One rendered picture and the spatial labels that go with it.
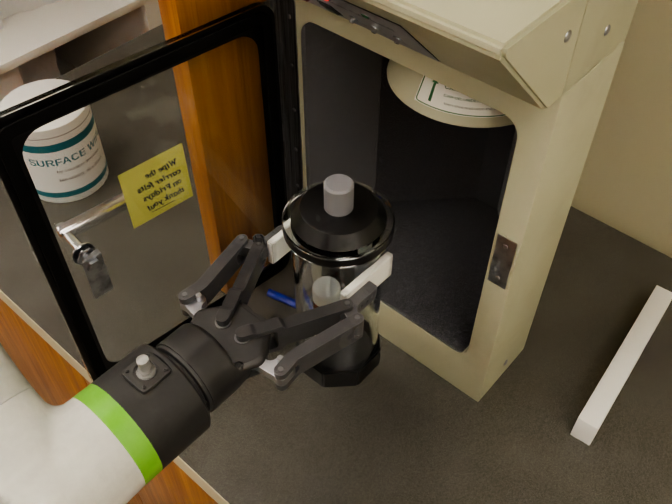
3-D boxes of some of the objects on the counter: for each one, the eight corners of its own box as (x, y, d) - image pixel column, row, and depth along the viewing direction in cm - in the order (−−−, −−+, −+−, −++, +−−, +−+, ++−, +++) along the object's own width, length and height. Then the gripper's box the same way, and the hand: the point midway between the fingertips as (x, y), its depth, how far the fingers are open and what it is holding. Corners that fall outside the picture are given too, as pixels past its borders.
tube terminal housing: (399, 188, 120) (456, -470, 63) (576, 289, 106) (857, -444, 49) (294, 275, 108) (247, -448, 51) (479, 403, 93) (704, -404, 36)
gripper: (265, 436, 55) (442, 267, 67) (92, 290, 65) (274, 164, 77) (271, 481, 61) (434, 317, 72) (111, 339, 71) (277, 215, 82)
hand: (335, 252), depth 73 cm, fingers closed on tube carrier, 9 cm apart
